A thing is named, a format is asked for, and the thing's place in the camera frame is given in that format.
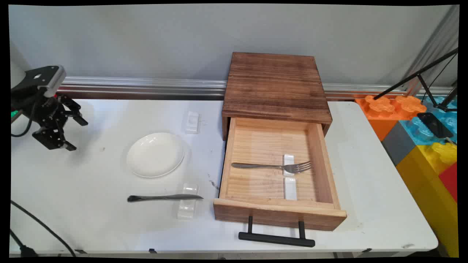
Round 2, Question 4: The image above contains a black cable with brass plug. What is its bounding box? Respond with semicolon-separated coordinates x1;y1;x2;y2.
11;104;38;138

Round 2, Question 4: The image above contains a steel fork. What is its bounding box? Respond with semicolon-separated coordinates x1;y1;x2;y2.
231;161;312;174

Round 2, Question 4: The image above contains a blue toy block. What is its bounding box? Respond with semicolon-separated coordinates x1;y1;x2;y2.
399;96;457;146

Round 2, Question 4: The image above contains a black tripod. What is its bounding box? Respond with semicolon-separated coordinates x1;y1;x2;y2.
373;47;459;113

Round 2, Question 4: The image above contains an orange toy block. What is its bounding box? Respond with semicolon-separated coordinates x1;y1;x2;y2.
355;95;427;141

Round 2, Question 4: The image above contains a black smartphone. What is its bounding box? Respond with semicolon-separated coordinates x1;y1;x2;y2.
417;112;454;138

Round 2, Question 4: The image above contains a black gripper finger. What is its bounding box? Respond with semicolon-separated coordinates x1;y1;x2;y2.
32;126;77;151
58;96;88;127

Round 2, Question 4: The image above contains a dark wooden drawer cabinet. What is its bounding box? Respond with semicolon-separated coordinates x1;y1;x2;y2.
221;52;333;141

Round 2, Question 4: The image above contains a red toy block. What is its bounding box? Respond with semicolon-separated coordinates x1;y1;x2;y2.
439;163;458;203

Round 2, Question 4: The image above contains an aluminium rail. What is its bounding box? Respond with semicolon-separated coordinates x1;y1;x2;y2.
57;76;454;102

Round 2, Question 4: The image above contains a grey curtain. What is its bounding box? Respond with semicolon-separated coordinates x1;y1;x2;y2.
404;5;459;95

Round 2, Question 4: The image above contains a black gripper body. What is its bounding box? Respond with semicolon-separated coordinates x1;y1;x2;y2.
31;96;68;134

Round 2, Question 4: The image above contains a black cable with silver connector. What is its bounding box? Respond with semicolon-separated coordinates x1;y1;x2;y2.
10;200;76;257

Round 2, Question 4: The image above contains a grey toy block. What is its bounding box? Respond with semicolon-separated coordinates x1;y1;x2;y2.
381;121;417;167

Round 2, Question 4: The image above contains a white round plate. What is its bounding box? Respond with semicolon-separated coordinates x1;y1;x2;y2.
126;132;185;178

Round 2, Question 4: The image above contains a steel table knife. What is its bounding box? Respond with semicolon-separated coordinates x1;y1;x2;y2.
127;194;204;202

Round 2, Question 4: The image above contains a light wooden drawer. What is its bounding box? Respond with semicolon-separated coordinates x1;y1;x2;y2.
213;117;347;231

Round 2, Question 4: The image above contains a black drawer handle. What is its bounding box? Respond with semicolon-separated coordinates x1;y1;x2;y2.
238;216;316;248

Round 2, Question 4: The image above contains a white ceramic cutlery rest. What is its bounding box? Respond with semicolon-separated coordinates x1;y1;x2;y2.
283;154;296;178
185;111;200;134
177;183;199;220
284;177;298;201

